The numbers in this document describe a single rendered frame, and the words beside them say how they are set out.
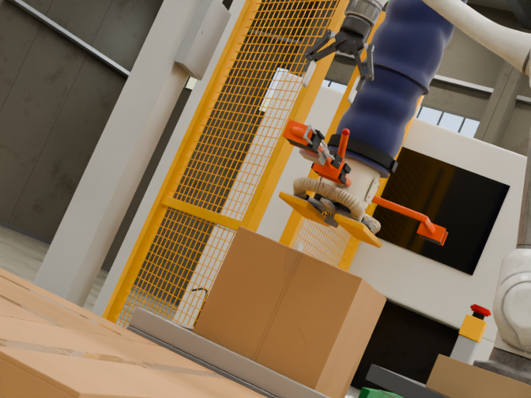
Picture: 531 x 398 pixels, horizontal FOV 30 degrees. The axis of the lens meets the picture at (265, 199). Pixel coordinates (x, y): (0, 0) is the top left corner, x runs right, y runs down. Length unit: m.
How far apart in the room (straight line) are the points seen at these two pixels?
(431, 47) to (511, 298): 1.23
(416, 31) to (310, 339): 1.03
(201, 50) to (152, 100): 0.28
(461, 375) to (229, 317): 0.79
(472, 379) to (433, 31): 1.26
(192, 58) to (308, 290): 1.35
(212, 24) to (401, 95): 1.06
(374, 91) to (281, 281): 0.70
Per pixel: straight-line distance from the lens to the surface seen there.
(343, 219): 2.97
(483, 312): 3.25
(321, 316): 2.81
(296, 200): 3.02
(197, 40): 3.85
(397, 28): 3.18
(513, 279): 2.18
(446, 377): 2.38
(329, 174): 2.88
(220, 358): 2.82
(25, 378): 1.62
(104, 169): 3.84
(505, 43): 2.56
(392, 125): 3.13
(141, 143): 3.84
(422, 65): 3.17
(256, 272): 2.86
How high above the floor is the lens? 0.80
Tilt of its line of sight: 5 degrees up
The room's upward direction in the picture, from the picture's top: 24 degrees clockwise
